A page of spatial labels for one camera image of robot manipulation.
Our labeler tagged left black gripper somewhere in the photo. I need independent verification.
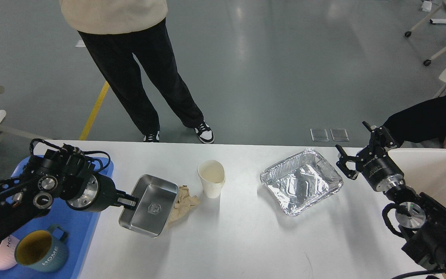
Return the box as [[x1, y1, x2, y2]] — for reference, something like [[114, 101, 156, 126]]
[[67, 174, 139, 212]]

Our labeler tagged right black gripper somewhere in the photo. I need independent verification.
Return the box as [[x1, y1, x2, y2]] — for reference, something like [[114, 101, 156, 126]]
[[336, 121, 405, 192]]

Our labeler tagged stainless steel box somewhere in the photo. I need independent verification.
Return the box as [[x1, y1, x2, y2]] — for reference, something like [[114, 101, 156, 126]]
[[118, 174, 179, 237]]

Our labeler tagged aluminium foil tray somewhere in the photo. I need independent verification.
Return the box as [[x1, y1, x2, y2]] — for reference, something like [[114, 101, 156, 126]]
[[260, 148, 344, 217]]

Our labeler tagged teal mug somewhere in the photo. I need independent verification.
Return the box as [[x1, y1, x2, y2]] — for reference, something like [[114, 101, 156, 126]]
[[14, 224, 69, 273]]

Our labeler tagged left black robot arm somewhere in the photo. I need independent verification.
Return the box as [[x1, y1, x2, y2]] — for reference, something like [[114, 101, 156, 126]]
[[0, 138, 139, 243]]

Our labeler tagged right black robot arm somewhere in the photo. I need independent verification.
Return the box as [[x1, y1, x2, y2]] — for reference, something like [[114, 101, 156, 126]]
[[336, 121, 446, 279]]

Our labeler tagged blue plastic tray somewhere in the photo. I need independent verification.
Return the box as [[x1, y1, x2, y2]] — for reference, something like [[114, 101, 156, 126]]
[[0, 155, 114, 279]]

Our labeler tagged crumpled brown paper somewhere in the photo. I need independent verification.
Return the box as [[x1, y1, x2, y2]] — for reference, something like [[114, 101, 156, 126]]
[[168, 185, 200, 224]]

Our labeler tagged white plastic bin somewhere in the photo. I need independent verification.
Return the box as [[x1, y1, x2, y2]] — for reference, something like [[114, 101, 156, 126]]
[[380, 148, 446, 279]]

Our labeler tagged seated person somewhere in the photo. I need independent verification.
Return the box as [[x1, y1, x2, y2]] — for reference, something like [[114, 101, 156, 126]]
[[383, 96, 446, 144]]

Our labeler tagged white paper cup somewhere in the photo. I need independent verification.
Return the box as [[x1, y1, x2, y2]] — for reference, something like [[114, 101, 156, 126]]
[[197, 160, 225, 198]]

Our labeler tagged pink mug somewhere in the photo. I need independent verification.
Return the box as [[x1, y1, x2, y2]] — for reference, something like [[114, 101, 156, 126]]
[[0, 235, 19, 270]]

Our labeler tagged standing person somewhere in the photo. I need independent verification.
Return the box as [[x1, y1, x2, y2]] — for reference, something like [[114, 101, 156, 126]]
[[60, 0, 214, 144]]

